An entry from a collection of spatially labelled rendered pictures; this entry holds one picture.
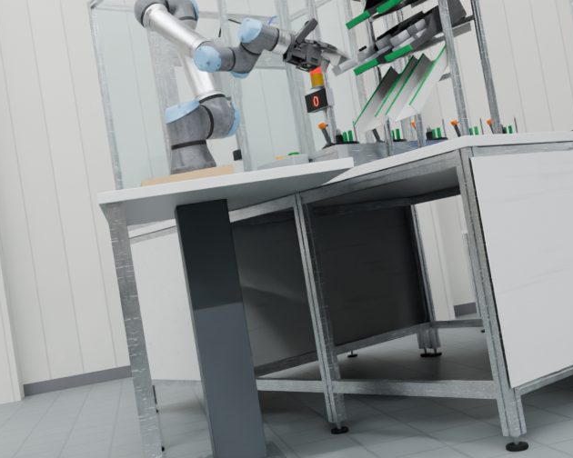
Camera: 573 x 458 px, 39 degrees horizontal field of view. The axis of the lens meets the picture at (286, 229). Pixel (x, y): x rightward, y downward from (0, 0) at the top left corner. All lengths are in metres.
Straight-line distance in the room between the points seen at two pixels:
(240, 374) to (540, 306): 0.92
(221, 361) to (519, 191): 1.03
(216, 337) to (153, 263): 1.16
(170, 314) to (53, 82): 2.70
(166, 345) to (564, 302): 1.83
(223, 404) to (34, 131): 3.59
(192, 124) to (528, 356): 1.23
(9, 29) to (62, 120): 0.72
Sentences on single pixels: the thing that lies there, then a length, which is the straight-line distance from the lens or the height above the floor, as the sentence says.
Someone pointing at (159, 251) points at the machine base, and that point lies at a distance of 3.56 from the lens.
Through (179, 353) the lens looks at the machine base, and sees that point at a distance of 3.54.
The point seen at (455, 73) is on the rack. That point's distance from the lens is 2.62.
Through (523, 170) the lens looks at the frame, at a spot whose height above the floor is 0.75.
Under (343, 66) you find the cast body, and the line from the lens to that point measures 2.64.
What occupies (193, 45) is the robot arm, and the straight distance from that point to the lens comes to 2.53.
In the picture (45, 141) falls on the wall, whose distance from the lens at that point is 5.77.
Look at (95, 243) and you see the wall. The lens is 5.66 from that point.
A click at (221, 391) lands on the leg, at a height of 0.24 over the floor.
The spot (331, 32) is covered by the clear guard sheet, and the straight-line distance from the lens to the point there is 4.48.
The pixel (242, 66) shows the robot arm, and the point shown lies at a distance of 2.55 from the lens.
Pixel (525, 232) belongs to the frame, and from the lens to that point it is 2.37.
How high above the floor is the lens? 0.60
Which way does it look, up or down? 2 degrees up
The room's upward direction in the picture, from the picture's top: 9 degrees counter-clockwise
